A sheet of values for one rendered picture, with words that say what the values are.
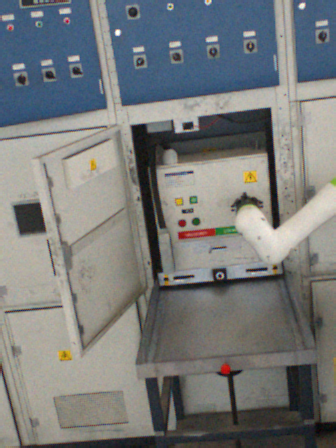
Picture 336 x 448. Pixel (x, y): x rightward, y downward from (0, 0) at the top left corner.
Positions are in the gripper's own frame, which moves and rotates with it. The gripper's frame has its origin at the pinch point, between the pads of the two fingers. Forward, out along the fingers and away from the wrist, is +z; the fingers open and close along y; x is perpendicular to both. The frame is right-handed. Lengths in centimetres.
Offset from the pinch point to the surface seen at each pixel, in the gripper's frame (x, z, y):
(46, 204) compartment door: 20, -52, -67
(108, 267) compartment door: -18, -17, -58
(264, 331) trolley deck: -38, -45, 1
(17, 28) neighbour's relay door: 76, -9, -77
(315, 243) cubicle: -25.1, 5.1, 28.0
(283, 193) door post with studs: -2.0, 7.1, 16.3
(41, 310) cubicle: -44, 5, -97
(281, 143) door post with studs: 19.1, 7.0, 17.0
